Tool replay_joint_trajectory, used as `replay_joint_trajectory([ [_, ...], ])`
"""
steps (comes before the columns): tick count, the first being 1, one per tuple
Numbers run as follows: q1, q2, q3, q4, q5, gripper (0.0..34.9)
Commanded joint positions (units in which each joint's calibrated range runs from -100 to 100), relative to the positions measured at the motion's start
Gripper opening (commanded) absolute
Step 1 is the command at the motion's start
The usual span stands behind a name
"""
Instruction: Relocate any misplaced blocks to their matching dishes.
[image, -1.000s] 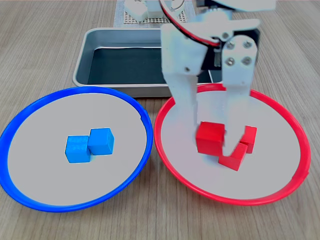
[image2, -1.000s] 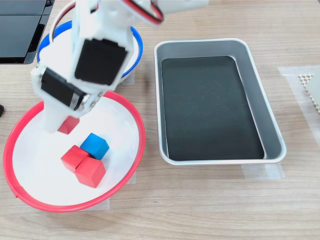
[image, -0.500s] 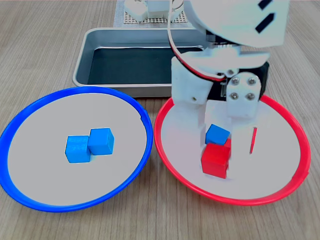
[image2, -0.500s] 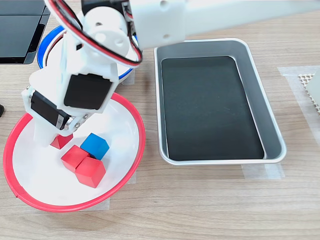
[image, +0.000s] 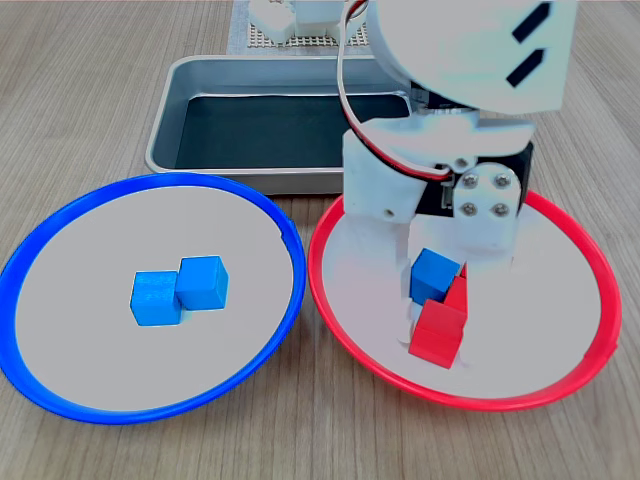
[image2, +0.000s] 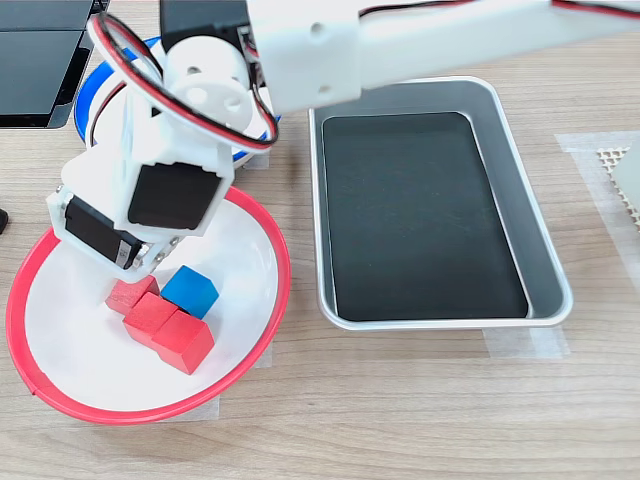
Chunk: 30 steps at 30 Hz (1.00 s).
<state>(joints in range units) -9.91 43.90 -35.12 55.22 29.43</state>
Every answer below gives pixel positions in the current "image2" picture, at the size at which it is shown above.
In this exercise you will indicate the red cube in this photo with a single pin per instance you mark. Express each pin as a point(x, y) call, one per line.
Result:
point(127, 295)
point(182, 342)
point(147, 317)

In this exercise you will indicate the blue cube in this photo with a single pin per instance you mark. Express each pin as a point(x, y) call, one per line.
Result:
point(192, 292)

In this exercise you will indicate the translucent tape strip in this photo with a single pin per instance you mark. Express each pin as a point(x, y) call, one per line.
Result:
point(212, 410)
point(525, 345)
point(260, 162)
point(265, 357)

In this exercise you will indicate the red-rimmed white plate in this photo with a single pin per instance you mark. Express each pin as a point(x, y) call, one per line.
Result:
point(100, 375)

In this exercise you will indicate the blue-rimmed white plate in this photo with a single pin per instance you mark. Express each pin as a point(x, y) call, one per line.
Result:
point(81, 107)

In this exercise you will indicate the black rounded object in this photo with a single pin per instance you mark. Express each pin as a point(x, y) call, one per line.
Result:
point(3, 222)

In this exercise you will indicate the black flat device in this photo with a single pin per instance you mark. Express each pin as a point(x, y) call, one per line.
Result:
point(35, 70)

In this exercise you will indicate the black tray mat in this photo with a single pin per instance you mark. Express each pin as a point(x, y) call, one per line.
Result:
point(410, 225)

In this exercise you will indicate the steel tray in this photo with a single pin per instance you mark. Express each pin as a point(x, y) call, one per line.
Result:
point(545, 280)

